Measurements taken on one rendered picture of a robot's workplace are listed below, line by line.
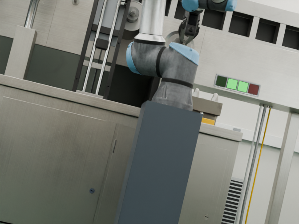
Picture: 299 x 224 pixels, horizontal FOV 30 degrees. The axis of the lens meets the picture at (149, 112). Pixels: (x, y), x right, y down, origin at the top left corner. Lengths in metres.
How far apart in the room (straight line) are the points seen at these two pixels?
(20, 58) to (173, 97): 1.00
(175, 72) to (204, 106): 0.68
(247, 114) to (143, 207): 3.64
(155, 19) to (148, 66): 0.17
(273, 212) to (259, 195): 2.25
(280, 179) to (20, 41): 1.62
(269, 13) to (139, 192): 1.57
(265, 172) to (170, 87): 3.64
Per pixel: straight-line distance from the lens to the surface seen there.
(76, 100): 2.31
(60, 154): 2.34
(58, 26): 2.99
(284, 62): 3.12
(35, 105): 2.35
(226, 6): 2.30
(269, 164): 5.52
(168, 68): 1.98
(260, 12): 3.14
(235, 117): 5.43
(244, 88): 3.04
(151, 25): 2.03
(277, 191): 3.27
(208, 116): 2.67
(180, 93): 1.95
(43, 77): 2.96
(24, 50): 2.72
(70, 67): 2.96
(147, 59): 2.01
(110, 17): 2.56
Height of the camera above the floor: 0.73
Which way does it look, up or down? 4 degrees up
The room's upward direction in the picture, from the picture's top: 13 degrees clockwise
